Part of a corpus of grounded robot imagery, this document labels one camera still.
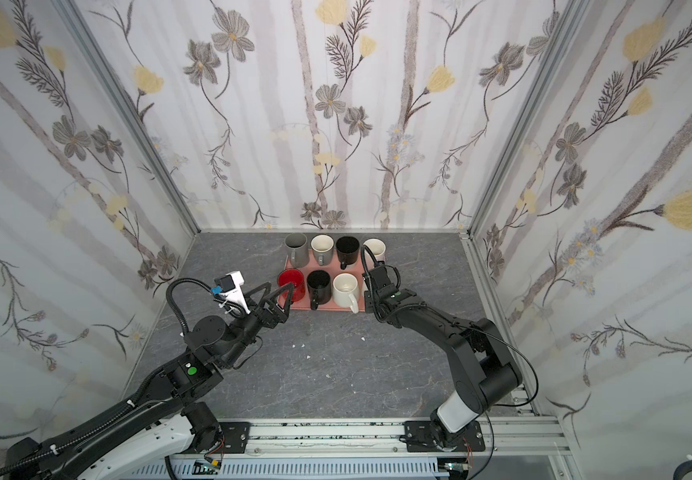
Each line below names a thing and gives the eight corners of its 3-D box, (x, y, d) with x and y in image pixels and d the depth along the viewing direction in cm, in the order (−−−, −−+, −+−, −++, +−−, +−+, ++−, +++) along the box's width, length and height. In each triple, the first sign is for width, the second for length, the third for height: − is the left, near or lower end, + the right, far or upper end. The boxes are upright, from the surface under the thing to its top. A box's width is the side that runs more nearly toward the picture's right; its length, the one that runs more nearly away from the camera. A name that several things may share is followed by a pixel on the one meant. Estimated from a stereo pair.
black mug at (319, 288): (307, 311, 97) (304, 299, 91) (310, 281, 104) (308, 269, 99) (330, 311, 97) (329, 299, 91) (332, 281, 104) (331, 269, 99)
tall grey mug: (286, 274, 109) (281, 255, 100) (290, 252, 116) (286, 232, 107) (307, 275, 109) (303, 255, 101) (310, 252, 116) (307, 232, 108)
